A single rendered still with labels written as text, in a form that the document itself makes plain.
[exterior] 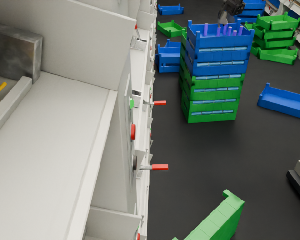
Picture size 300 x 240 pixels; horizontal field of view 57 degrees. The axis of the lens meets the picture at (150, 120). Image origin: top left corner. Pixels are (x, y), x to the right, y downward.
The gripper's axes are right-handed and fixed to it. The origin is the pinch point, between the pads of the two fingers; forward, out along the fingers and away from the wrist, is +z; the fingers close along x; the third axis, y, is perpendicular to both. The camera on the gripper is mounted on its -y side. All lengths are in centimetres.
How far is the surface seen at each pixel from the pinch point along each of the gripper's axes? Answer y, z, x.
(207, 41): 5.1, 4.2, -13.1
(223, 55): 11.7, 10.8, -4.8
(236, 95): 24.1, 33.3, 5.9
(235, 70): 18.1, 18.7, 2.3
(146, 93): 30, -5, -70
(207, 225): 72, 19, -70
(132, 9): 61, -56, -103
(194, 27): -12.3, 8.4, -4.8
